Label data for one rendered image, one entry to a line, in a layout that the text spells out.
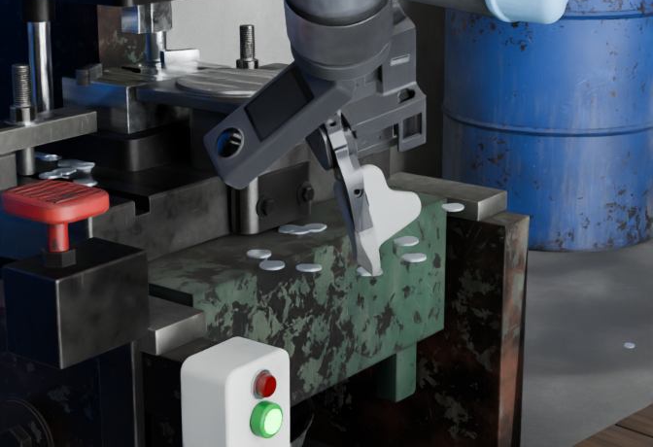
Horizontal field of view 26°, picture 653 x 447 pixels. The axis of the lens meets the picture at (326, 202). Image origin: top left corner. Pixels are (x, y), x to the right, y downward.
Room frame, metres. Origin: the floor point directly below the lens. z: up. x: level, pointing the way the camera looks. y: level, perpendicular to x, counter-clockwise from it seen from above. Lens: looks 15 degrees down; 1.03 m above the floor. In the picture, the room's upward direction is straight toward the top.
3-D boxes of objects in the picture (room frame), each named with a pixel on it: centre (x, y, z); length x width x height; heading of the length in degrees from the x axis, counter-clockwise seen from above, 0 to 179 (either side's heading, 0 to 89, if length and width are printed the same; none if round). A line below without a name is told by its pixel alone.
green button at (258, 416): (1.01, 0.05, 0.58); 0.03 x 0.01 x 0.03; 143
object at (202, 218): (1.41, 0.18, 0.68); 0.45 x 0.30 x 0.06; 143
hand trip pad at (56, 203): (1.01, 0.20, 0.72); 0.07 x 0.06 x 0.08; 53
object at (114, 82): (1.41, 0.18, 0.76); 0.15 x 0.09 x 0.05; 143
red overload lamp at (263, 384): (1.01, 0.05, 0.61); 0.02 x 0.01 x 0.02; 143
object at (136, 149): (1.42, 0.19, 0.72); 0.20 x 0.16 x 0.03; 143
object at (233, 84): (1.31, 0.04, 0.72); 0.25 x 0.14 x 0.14; 53
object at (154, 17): (1.41, 0.18, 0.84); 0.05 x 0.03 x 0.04; 143
